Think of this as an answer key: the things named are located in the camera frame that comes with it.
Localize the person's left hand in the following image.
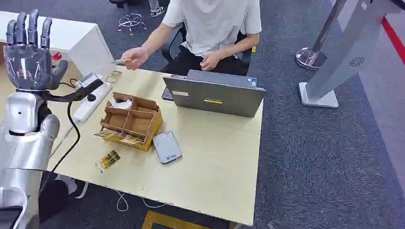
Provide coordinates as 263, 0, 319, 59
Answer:
199, 51, 221, 72

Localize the person's right hand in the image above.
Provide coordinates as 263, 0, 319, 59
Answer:
121, 47, 149, 71

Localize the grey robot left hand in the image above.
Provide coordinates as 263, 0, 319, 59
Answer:
3, 9, 69, 93

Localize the person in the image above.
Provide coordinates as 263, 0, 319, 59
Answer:
121, 0, 263, 77

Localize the grey laptop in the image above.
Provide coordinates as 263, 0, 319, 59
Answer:
162, 69, 266, 118

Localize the chrome stool base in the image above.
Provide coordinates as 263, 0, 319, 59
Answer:
117, 12, 148, 36

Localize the dark phone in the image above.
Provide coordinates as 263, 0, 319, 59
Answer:
161, 86, 174, 102

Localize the white roll with black cap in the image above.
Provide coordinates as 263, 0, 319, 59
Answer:
110, 98, 133, 110

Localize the white cabinet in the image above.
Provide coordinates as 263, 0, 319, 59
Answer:
0, 10, 115, 77

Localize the white power strip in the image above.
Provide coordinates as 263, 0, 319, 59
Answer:
72, 81, 113, 124

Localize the brown divided card box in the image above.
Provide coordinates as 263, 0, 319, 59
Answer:
94, 92, 164, 152

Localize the white flat card reader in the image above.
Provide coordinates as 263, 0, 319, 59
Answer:
152, 130, 183, 165

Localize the white sheet under desk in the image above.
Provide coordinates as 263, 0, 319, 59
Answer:
54, 174, 90, 200

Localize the grey kiosk stand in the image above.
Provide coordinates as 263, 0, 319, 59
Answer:
298, 0, 405, 109

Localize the black cable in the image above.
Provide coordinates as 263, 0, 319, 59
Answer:
50, 79, 82, 173

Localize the chrome stanchion post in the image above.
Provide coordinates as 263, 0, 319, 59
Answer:
294, 0, 346, 71

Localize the white cable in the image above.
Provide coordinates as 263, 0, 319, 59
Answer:
114, 189, 167, 213

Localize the yellow floor frame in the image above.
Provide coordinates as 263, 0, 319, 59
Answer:
141, 210, 212, 229

